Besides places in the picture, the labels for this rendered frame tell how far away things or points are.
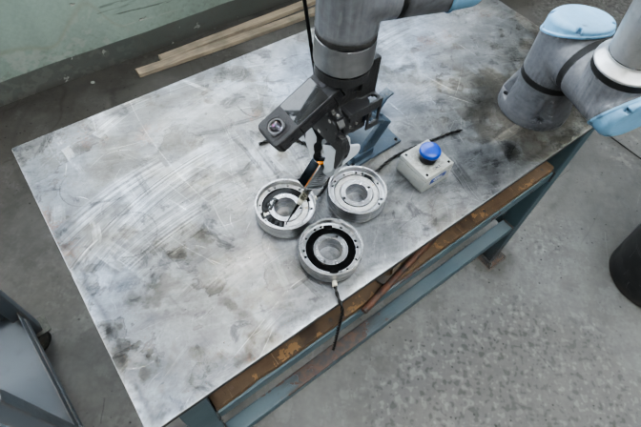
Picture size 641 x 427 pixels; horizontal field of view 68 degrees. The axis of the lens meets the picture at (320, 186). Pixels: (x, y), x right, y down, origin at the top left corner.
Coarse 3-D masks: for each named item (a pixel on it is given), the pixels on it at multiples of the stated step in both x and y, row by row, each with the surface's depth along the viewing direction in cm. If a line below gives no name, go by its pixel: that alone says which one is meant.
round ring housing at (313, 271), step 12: (312, 228) 80; (348, 228) 80; (300, 240) 77; (324, 240) 79; (336, 240) 79; (360, 240) 78; (300, 252) 76; (360, 252) 78; (312, 264) 76; (324, 276) 75; (336, 276) 75; (348, 276) 76
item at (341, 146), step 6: (342, 138) 64; (330, 144) 67; (336, 144) 66; (342, 144) 65; (348, 144) 65; (336, 150) 66; (342, 150) 65; (348, 150) 66; (336, 156) 67; (342, 156) 66; (336, 162) 68; (336, 168) 69
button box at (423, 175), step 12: (420, 144) 90; (408, 156) 88; (420, 156) 88; (444, 156) 89; (408, 168) 89; (420, 168) 87; (432, 168) 87; (444, 168) 87; (408, 180) 91; (420, 180) 87; (432, 180) 88; (420, 192) 89
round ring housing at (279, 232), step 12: (276, 180) 84; (288, 180) 84; (264, 192) 84; (300, 192) 84; (312, 192) 83; (276, 204) 84; (288, 204) 85; (312, 204) 83; (276, 216) 81; (288, 216) 81; (312, 216) 80; (264, 228) 80; (276, 228) 78; (288, 228) 78; (300, 228) 79
